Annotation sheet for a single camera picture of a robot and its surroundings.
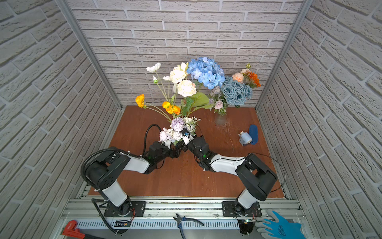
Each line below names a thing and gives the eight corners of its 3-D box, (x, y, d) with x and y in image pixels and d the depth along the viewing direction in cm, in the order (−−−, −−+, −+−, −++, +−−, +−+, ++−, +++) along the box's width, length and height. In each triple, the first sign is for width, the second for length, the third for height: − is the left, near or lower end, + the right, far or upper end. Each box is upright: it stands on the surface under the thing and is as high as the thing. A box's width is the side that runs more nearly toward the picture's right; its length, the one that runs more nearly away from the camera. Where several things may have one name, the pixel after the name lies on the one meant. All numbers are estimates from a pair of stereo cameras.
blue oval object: (249, 144, 100) (251, 142, 97) (249, 126, 110) (250, 123, 107) (257, 146, 99) (259, 143, 96) (255, 127, 109) (257, 124, 106)
